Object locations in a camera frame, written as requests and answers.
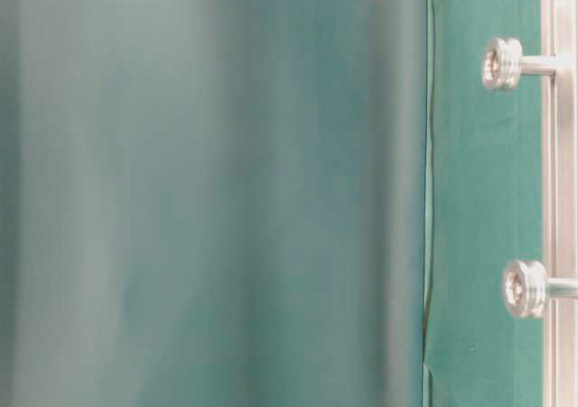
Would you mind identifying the lower silver pulley shaft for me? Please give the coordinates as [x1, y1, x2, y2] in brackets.
[502, 260, 577, 319]

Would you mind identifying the upper silver pulley shaft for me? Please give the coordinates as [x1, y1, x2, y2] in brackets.
[481, 37, 561, 90]

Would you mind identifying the green table cloth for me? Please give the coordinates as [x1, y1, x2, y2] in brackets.
[424, 0, 543, 406]

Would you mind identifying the aluminium extrusion rail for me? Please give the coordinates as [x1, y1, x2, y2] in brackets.
[541, 0, 577, 406]

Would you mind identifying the silver pulley shaft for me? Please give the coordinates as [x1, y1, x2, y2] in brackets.
[481, 37, 561, 90]
[502, 260, 577, 319]

